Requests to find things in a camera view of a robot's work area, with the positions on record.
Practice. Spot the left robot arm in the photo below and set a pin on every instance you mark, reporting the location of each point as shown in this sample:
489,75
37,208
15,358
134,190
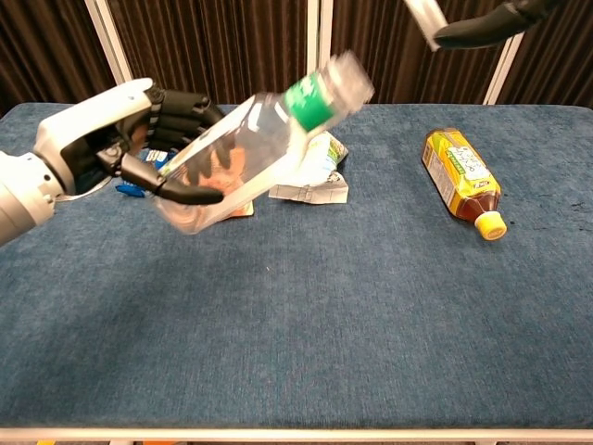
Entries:
21,199

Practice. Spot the blue table mat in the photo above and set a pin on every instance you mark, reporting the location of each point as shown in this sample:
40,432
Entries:
296,334

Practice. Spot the blue cookie packet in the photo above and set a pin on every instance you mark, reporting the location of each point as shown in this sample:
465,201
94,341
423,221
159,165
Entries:
132,190

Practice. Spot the white partition post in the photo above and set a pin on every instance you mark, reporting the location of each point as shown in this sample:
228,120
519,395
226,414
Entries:
319,28
113,46
502,74

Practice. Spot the white table frame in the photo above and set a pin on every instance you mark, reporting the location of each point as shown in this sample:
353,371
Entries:
296,435

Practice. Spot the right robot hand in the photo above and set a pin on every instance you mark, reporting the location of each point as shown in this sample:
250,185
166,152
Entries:
482,28

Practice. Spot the white crumpled snack bag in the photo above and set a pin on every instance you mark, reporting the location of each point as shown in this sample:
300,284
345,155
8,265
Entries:
319,190

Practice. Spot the yellow tea bottle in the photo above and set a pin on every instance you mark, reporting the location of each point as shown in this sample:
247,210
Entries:
456,171

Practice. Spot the dark brown curtain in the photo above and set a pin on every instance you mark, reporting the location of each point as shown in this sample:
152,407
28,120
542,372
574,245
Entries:
394,60
213,46
46,51
560,65

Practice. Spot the orange peanut butter pouch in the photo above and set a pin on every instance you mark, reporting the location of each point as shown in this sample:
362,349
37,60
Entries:
243,211

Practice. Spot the white bottle cap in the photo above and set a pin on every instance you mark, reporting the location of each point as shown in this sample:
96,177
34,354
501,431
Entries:
354,79

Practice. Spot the clear plastic bottle green label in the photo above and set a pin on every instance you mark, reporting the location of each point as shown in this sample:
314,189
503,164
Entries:
250,153

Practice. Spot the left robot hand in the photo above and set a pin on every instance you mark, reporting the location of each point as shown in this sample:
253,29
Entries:
88,125

